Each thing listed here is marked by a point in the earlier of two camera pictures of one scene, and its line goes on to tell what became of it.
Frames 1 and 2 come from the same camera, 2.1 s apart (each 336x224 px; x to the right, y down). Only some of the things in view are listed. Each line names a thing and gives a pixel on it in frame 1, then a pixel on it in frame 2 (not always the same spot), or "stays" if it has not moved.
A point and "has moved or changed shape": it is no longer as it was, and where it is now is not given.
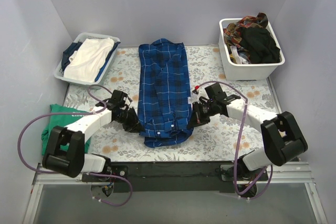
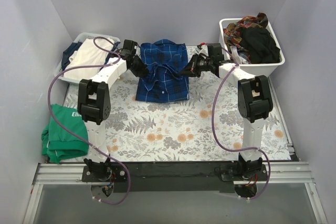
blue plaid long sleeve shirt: (165, 113) has moved or changed shape
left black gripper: (128, 118) to (138, 64)
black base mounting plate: (175, 177) stays
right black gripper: (200, 112) to (194, 64)
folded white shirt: (84, 63) stays
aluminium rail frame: (298, 173) stays
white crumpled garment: (238, 59) stays
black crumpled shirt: (260, 44) stays
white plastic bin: (243, 72) stays
